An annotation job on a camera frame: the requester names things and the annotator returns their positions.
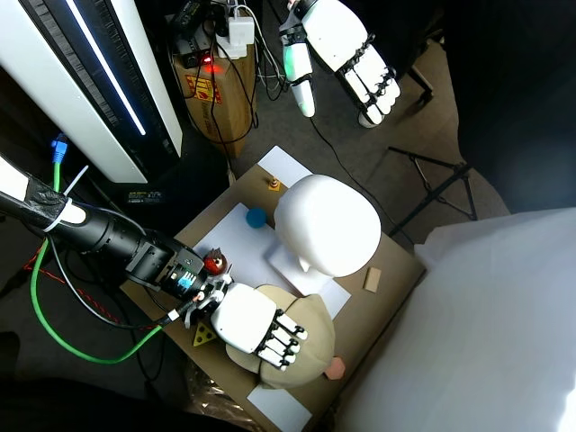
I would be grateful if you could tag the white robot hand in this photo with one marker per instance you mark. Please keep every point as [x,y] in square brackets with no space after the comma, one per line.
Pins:
[335,36]
[245,315]

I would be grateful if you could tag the beige baseball cap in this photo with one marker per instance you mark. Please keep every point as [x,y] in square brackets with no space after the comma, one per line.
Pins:
[315,324]

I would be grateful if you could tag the white mannequin head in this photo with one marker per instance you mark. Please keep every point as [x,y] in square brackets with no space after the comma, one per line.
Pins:
[328,220]

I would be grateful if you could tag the yellow triangle block with holes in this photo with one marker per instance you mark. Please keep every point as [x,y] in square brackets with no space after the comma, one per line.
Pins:
[203,335]

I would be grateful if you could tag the red brown toy figure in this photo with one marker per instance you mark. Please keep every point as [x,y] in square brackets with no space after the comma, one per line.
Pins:
[215,263]

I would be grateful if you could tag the large white paper sheet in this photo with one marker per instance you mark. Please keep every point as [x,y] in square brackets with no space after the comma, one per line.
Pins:
[234,252]

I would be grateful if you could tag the crumpled clear plastic wrap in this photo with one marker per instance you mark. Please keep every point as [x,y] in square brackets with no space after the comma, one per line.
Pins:
[211,400]

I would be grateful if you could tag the white power adapter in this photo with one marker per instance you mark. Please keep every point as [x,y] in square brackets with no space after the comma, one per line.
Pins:
[240,31]

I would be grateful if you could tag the blue ball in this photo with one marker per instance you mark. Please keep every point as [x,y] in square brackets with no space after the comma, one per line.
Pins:
[256,218]

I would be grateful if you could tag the small white paper sheet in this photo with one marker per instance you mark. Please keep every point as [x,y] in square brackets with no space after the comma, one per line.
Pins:
[279,409]
[288,168]

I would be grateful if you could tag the pink hexagon block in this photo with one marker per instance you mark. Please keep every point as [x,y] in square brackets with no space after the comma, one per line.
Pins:
[335,368]

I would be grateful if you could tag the brown cardboard box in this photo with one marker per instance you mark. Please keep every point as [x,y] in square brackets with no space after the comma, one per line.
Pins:
[225,103]

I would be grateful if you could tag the wooden rectangular block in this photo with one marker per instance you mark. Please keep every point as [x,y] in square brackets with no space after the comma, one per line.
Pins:
[372,279]

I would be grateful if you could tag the black electronic device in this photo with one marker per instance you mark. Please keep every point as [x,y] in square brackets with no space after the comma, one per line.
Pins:
[193,54]

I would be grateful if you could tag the black labelled box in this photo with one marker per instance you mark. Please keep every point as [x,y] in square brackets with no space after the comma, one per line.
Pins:
[143,198]

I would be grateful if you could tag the black tripod stand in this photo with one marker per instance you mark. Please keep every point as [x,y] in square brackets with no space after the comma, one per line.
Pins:
[461,170]

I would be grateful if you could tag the white backdrop cloth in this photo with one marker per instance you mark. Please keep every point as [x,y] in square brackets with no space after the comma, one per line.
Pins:
[472,337]

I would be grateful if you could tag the white column with light strip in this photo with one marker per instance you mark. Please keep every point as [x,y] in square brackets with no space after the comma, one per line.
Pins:
[45,67]

